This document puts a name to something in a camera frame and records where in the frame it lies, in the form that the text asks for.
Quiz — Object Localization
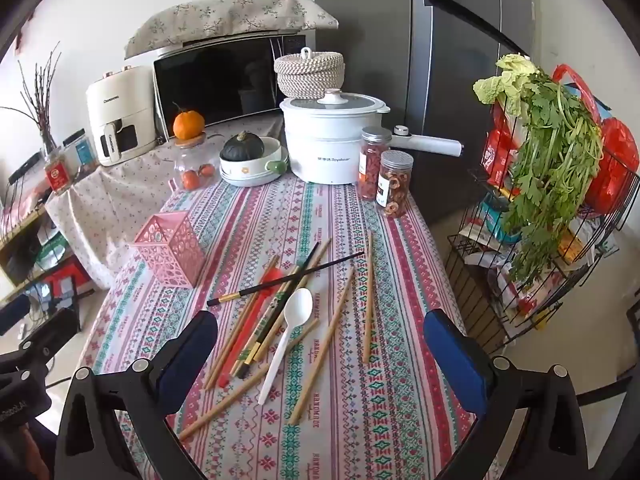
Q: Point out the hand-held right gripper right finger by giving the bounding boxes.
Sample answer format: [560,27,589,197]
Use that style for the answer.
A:
[422,309,588,480]

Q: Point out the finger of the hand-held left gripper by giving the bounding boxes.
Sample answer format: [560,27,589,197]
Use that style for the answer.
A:
[17,306,82,361]

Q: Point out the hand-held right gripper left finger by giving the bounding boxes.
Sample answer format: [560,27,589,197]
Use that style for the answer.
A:
[52,310,218,480]

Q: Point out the printed bamboo chopstick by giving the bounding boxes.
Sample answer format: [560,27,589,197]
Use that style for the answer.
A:
[235,242,321,380]
[239,255,313,367]

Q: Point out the pink perforated utensil holder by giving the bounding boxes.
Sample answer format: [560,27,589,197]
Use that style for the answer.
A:
[131,211,207,288]

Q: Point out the red plastic spoon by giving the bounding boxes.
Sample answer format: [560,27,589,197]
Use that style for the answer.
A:
[217,266,296,390]

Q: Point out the white plastic spoon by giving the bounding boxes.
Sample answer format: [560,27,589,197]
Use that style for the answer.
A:
[257,287,315,406]

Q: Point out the black chopstick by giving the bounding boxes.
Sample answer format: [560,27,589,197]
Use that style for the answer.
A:
[206,251,366,307]

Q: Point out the pile of wooden chopsticks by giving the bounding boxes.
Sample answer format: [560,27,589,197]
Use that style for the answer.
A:
[177,231,376,443]

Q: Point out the red box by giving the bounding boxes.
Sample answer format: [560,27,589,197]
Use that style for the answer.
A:
[47,265,83,303]

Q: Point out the wooden shelf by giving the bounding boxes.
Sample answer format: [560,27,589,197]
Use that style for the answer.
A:
[0,205,81,306]

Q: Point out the striped patterned tablecloth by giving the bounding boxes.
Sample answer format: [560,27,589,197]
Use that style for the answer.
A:
[80,172,501,480]

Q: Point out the small cherry print cloth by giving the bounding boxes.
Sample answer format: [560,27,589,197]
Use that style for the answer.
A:
[45,130,296,291]

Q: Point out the teal snack packet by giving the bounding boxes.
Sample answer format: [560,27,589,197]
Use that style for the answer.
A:
[482,195,523,243]

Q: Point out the red label jar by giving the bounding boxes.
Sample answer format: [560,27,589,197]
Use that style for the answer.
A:
[44,152,76,193]

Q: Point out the black power strip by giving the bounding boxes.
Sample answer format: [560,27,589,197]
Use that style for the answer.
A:
[7,152,43,186]

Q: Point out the jar of dried fruit rings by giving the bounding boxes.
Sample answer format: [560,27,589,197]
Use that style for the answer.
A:
[376,150,411,218]

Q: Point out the clear container with blue label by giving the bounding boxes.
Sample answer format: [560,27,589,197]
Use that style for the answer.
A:
[62,130,98,178]

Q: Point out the stack of white bowls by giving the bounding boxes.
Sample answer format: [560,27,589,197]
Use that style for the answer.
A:
[219,136,290,188]

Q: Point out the clear glass jar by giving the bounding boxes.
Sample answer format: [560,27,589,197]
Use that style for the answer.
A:
[172,142,223,193]

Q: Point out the jar of red dried fruit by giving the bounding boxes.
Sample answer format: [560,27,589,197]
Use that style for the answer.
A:
[356,126,393,201]

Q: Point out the red snack packets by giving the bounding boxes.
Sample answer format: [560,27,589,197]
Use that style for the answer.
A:
[481,105,521,186]

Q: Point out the dark green squash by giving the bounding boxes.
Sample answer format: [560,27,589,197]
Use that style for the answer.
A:
[221,131,266,162]

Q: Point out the leafy green celery bunch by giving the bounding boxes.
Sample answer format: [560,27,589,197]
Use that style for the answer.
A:
[500,67,606,291]

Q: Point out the dry twig bundle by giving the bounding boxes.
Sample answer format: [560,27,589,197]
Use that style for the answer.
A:
[0,42,63,158]

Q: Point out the large orange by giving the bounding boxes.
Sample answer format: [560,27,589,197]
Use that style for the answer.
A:
[173,104,206,141]

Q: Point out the white toaster oven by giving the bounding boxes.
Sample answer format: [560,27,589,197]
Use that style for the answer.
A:
[85,64,161,167]

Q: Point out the white electric cooking pot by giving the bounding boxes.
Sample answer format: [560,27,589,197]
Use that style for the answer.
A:
[279,89,463,186]

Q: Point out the red plastic bag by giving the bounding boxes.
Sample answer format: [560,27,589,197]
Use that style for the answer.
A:
[550,64,640,218]

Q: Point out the dark grey refrigerator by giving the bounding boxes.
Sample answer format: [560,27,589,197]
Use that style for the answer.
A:
[314,0,536,226]

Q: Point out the black microwave oven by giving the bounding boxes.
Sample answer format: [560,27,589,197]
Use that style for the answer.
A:
[152,30,317,143]

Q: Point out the napa cabbage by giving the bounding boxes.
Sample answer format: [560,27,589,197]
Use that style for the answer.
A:
[472,52,538,106]

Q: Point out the grey floral cover cloth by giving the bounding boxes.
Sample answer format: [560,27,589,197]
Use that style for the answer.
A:
[124,0,340,58]

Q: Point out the black wire rack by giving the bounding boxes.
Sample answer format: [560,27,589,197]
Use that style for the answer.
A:
[445,105,640,346]

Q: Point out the woven rope basket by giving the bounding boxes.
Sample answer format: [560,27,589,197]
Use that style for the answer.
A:
[273,47,346,101]

